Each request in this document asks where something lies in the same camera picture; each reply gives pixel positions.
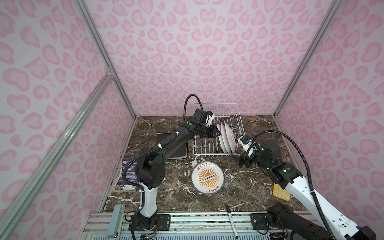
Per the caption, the square white plate round well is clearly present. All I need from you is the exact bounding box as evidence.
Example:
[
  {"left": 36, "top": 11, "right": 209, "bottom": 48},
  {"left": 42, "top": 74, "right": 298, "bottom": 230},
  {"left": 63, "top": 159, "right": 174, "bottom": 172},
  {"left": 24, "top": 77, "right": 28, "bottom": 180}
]
[{"left": 155, "top": 132, "right": 189, "bottom": 161}]

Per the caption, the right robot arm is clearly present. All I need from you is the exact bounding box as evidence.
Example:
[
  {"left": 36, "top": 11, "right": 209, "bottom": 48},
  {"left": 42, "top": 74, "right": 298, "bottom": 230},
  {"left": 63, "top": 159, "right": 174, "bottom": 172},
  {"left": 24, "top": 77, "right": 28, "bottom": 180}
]
[{"left": 234, "top": 136, "right": 377, "bottom": 240}]

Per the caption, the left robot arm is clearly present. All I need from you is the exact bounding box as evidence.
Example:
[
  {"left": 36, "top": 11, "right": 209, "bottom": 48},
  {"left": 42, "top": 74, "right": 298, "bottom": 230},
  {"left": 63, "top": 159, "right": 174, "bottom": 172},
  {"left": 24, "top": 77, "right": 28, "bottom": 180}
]
[{"left": 135, "top": 109, "right": 221, "bottom": 230}]

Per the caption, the yellow calculator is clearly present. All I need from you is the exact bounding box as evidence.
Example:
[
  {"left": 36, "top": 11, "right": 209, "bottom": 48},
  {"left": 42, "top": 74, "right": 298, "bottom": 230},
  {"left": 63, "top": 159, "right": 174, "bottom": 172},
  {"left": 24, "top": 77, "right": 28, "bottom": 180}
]
[{"left": 273, "top": 184, "right": 291, "bottom": 202}]

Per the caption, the black marker pen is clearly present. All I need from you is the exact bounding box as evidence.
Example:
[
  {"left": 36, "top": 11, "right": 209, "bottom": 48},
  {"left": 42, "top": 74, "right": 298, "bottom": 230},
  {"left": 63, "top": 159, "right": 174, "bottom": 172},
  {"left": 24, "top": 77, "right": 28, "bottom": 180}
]
[{"left": 225, "top": 205, "right": 239, "bottom": 240}]

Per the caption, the purple book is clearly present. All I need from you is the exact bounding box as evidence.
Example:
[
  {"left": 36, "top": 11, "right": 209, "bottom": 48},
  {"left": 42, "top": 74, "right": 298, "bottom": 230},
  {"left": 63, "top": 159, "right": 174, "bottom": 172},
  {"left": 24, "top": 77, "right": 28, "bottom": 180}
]
[{"left": 114, "top": 158, "right": 138, "bottom": 192}]

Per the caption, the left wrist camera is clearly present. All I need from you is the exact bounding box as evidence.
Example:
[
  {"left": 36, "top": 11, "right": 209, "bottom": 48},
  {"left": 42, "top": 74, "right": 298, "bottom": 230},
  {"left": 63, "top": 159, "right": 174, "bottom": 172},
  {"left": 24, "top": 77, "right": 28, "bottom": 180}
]
[{"left": 205, "top": 111, "right": 215, "bottom": 127}]

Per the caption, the white wire dish rack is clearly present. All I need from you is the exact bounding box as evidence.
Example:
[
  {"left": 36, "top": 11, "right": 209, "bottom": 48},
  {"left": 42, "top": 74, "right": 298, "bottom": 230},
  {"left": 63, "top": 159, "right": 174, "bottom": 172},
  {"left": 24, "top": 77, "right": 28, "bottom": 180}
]
[{"left": 193, "top": 103, "right": 245, "bottom": 156}]

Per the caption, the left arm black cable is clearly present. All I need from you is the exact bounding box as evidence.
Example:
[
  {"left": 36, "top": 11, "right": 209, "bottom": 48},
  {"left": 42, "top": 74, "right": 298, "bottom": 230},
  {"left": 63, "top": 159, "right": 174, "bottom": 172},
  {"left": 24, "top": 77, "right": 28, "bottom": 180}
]
[{"left": 121, "top": 93, "right": 205, "bottom": 211}]

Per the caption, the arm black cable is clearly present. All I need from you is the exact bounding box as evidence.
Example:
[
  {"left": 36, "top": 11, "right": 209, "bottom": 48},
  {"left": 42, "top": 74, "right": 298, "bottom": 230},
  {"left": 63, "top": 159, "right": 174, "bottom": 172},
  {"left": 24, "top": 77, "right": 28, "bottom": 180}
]
[
  {"left": 121, "top": 93, "right": 205, "bottom": 211},
  {"left": 247, "top": 129, "right": 338, "bottom": 240}
]

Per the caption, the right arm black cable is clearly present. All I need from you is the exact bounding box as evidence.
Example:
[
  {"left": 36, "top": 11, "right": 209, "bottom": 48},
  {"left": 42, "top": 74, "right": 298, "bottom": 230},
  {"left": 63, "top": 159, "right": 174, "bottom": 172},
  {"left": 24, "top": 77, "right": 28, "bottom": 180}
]
[{"left": 247, "top": 129, "right": 338, "bottom": 240}]

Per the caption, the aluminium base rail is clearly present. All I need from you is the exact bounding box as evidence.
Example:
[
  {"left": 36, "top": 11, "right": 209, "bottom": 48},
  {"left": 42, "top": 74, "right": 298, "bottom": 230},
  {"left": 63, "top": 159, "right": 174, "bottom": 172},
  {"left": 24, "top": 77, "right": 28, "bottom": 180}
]
[{"left": 80, "top": 211, "right": 340, "bottom": 240}]

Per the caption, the grey box on rail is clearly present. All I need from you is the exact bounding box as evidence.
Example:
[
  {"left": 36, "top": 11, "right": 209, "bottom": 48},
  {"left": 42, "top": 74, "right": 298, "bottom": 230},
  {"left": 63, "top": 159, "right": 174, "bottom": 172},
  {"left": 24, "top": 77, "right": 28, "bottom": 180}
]
[{"left": 106, "top": 204, "right": 125, "bottom": 240}]

